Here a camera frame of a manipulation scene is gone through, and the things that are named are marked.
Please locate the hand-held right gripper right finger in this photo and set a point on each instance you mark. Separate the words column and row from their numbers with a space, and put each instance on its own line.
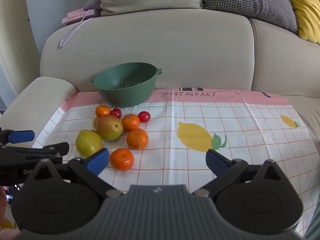
column 217, row 163

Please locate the reddish yellow pear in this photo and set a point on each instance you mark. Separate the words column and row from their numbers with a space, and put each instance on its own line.
column 109, row 128

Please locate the green yellow pear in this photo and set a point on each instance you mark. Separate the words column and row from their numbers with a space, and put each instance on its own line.
column 88, row 143

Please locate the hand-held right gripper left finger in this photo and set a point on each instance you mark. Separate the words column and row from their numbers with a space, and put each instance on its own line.
column 96, row 160

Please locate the red cherry tomato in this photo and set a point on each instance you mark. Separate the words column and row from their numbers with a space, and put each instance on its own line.
column 116, row 112
column 144, row 116

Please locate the houndstooth cushion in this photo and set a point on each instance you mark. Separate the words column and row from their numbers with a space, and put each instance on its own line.
column 250, row 0

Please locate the yellow cushion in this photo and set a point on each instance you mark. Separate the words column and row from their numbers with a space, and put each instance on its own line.
column 307, row 10

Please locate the green colander bowl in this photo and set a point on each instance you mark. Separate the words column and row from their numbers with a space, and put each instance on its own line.
column 125, row 95

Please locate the grey plush toy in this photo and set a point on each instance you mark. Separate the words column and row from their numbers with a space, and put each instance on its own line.
column 93, row 4

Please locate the lilac ribbon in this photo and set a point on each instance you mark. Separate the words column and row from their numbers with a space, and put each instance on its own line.
column 61, row 44

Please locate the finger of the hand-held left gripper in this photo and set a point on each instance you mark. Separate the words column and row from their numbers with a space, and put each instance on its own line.
column 21, row 136
column 50, row 148

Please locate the orange tangerine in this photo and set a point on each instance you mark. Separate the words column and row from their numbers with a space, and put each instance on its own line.
column 130, row 122
column 122, row 159
column 102, row 111
column 137, row 139

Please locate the cream door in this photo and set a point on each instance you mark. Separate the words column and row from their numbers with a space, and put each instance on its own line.
column 15, row 42

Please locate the brown kiwi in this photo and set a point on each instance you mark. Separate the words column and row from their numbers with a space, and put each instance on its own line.
column 94, row 122

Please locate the beige sofa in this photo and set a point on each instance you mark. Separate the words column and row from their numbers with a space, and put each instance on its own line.
column 175, row 42

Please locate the printed grid tablecloth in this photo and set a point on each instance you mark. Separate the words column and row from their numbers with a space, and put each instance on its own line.
column 237, row 130

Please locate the striped green cloth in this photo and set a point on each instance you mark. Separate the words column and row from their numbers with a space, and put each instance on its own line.
column 312, row 231

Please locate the pink box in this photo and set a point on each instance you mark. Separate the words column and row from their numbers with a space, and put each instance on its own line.
column 75, row 17

